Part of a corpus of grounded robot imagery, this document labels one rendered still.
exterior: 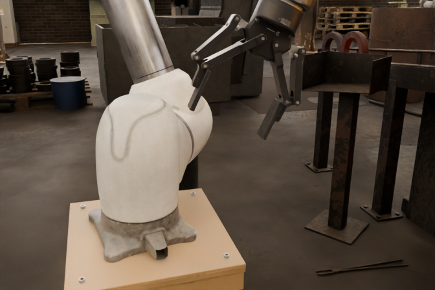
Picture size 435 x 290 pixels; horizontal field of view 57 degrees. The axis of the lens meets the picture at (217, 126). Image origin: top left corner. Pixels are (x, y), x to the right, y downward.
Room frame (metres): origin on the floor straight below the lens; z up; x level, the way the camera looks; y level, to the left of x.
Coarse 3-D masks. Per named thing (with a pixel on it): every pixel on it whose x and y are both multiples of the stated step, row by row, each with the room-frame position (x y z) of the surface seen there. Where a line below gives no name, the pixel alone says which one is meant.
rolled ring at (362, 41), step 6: (348, 36) 2.01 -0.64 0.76; (354, 36) 1.96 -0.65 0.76; (360, 36) 1.92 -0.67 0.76; (342, 42) 2.05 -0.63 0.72; (348, 42) 2.03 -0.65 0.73; (360, 42) 1.91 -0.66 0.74; (366, 42) 1.91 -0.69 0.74; (342, 48) 2.05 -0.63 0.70; (348, 48) 2.04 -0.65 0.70; (360, 48) 1.91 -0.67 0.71; (366, 48) 1.90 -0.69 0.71
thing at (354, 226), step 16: (304, 64) 1.54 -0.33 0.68; (320, 64) 1.65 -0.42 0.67; (336, 64) 1.67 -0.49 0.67; (352, 64) 1.62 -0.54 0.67; (368, 64) 1.58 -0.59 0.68; (384, 64) 1.47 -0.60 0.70; (304, 80) 1.55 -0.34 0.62; (320, 80) 1.66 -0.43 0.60; (336, 80) 1.66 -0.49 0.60; (352, 80) 1.62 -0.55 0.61; (368, 80) 1.58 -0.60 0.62; (384, 80) 1.48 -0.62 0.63; (352, 96) 1.48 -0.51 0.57; (352, 112) 1.48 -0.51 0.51; (336, 128) 1.52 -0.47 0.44; (352, 128) 1.49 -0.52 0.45; (336, 144) 1.51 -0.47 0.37; (352, 144) 1.50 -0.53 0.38; (336, 160) 1.51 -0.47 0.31; (352, 160) 1.52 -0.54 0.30; (336, 176) 1.50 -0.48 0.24; (336, 192) 1.50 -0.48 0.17; (336, 208) 1.50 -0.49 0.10; (320, 224) 1.53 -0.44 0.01; (336, 224) 1.49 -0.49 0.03; (352, 224) 1.53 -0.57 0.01; (368, 224) 1.53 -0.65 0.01; (352, 240) 1.40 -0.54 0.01
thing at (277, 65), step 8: (272, 48) 0.66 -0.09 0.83; (280, 48) 0.65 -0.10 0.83; (280, 56) 0.66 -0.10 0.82; (272, 64) 0.68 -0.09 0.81; (280, 64) 0.66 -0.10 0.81; (280, 72) 0.66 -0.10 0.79; (280, 80) 0.66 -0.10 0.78; (280, 88) 0.66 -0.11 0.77; (280, 96) 0.68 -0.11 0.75; (288, 96) 0.67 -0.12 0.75; (288, 104) 0.66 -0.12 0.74
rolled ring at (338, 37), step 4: (332, 32) 2.15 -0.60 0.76; (336, 32) 2.14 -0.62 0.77; (328, 36) 2.19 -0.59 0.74; (332, 36) 2.15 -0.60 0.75; (336, 36) 2.11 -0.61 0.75; (340, 36) 2.11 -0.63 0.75; (324, 40) 2.22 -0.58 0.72; (328, 40) 2.19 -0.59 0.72; (332, 40) 2.20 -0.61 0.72; (336, 40) 2.11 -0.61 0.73; (340, 40) 2.09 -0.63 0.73; (324, 44) 2.22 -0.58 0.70; (328, 44) 2.22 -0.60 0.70; (340, 44) 2.08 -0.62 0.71; (324, 48) 2.22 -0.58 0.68; (328, 48) 2.22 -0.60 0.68
